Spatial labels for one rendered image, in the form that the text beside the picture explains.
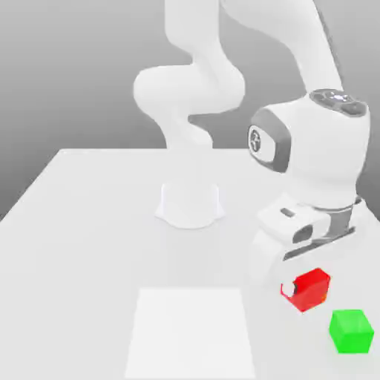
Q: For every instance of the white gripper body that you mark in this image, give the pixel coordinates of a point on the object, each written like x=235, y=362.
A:
x=267, y=261

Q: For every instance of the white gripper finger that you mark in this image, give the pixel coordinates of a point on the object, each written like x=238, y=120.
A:
x=289, y=288

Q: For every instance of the small red cube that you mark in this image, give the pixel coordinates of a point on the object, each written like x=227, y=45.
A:
x=311, y=289

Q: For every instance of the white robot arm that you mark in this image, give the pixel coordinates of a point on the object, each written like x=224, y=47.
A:
x=323, y=154

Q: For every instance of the small green cube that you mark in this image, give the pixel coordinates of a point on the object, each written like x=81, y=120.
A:
x=351, y=332

